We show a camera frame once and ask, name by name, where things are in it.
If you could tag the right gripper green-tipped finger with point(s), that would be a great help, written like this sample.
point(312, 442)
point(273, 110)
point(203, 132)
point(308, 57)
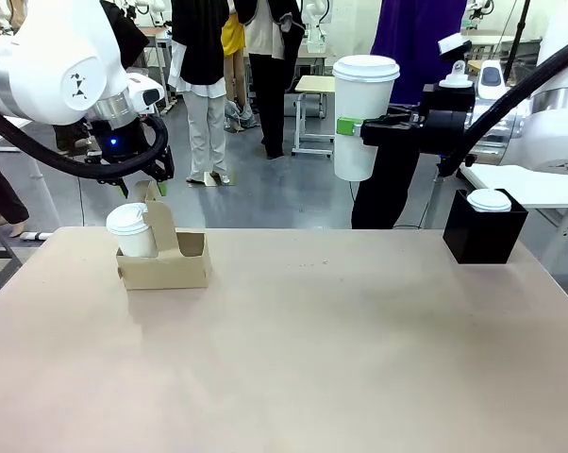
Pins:
point(366, 131)
point(404, 112)

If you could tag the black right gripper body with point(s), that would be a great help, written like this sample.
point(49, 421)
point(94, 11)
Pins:
point(442, 132)

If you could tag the left gripper green-taped finger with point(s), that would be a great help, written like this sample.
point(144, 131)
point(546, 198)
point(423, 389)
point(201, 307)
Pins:
point(122, 188)
point(161, 188)

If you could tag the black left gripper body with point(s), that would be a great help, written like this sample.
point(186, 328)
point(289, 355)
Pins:
point(123, 146)

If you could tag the tall white lidded paper cup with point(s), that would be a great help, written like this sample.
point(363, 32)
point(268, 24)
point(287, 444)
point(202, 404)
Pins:
point(362, 89)

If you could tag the brown cardboard cup carrier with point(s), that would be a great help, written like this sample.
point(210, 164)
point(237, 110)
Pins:
point(171, 273)

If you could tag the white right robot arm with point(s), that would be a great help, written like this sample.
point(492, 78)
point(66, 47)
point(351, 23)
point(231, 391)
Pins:
point(557, 99)

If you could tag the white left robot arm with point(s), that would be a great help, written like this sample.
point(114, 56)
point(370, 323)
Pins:
point(43, 56)

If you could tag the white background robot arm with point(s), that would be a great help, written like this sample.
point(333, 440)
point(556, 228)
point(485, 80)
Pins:
point(316, 28)

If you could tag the small beige rolling table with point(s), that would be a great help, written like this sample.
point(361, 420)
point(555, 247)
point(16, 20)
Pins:
point(314, 84)

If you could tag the white grey robot device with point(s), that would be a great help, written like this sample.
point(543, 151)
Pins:
point(491, 78)

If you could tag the person in purple top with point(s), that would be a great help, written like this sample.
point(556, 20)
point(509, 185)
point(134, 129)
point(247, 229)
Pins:
point(406, 38)

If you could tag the white side table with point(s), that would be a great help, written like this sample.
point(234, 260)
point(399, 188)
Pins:
point(524, 186)

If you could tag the person in beige vest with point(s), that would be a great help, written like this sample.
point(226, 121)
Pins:
point(270, 94)

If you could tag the grey clothes bundle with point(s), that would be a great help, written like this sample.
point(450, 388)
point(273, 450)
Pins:
point(241, 115)

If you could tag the black square box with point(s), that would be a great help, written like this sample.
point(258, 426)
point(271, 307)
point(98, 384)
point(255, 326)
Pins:
point(482, 236)

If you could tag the black tripod pole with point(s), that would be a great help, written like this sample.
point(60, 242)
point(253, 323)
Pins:
point(517, 33)

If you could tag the person in black top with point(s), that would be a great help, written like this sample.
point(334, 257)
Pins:
point(199, 42)

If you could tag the person in yellow skirt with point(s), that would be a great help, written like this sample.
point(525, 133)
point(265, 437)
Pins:
point(233, 38)

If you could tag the white wrist camera on mount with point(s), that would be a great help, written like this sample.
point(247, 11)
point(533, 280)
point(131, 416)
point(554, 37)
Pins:
point(456, 71)

